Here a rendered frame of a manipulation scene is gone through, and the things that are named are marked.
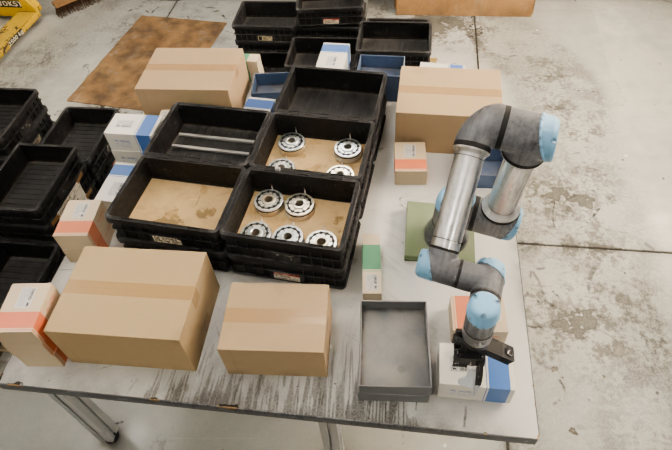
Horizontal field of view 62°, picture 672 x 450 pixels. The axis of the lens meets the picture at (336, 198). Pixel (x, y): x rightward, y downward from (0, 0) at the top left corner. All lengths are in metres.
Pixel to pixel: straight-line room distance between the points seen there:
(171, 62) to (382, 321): 1.48
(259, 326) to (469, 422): 0.64
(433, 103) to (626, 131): 1.75
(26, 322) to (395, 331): 1.06
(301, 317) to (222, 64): 1.27
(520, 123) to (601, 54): 2.87
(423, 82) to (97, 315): 1.45
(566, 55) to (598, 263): 1.73
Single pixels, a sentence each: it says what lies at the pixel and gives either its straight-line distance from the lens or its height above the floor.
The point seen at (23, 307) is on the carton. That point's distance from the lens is 1.86.
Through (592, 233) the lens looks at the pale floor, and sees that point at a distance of 3.08.
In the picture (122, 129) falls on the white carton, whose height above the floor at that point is 0.88.
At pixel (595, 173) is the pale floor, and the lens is 3.38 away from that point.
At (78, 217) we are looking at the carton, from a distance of 2.11.
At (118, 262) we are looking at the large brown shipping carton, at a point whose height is 0.90.
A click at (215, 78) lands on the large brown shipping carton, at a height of 0.90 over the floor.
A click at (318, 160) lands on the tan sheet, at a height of 0.83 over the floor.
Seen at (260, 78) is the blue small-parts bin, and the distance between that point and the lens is 2.65.
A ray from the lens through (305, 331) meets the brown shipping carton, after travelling 1.61.
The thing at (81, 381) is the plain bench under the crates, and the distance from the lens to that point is 1.92.
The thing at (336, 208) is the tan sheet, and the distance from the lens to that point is 1.90.
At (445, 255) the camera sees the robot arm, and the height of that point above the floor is 1.13.
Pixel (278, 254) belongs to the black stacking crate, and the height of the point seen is 0.86.
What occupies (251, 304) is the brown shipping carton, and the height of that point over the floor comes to 0.86.
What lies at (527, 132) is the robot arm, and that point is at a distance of 1.45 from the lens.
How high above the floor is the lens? 2.28
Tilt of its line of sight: 48 degrees down
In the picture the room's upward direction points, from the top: 5 degrees counter-clockwise
